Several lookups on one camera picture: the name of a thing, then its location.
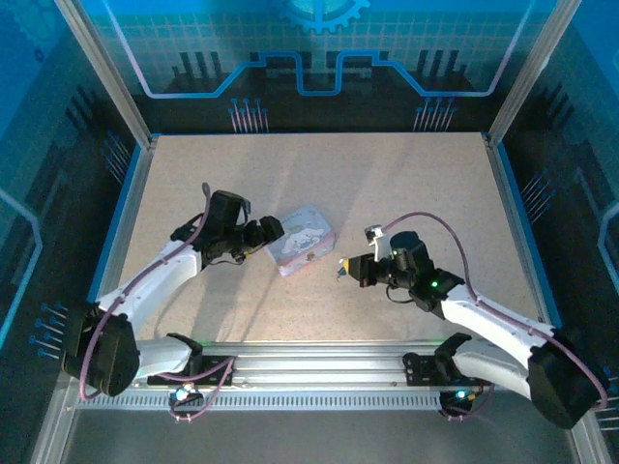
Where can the small metal key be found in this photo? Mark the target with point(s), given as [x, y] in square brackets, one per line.
[340, 274]

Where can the cartoon dog tin box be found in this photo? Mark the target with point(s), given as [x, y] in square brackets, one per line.
[300, 237]

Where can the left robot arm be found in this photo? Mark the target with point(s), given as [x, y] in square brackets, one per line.
[159, 280]

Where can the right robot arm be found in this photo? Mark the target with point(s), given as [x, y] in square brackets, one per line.
[493, 324]

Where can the lit controller module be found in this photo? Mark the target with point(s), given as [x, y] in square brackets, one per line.
[183, 394]
[459, 396]

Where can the blue circuit print backdrop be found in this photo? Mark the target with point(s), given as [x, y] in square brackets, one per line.
[309, 48]

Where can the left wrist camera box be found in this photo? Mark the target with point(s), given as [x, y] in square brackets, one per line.
[246, 207]

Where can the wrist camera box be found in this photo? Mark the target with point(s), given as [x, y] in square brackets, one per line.
[378, 239]
[246, 207]

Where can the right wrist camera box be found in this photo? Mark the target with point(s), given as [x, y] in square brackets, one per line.
[378, 239]

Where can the aluminium mounting rail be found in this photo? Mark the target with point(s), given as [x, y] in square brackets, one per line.
[314, 360]

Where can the aluminium side rail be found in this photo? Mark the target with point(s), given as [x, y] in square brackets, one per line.
[510, 212]
[130, 212]

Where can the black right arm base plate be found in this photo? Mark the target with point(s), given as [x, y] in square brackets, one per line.
[421, 369]

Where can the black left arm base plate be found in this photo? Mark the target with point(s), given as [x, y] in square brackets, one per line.
[217, 367]

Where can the aluminium frame post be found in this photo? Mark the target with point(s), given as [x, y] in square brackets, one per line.
[529, 72]
[104, 72]

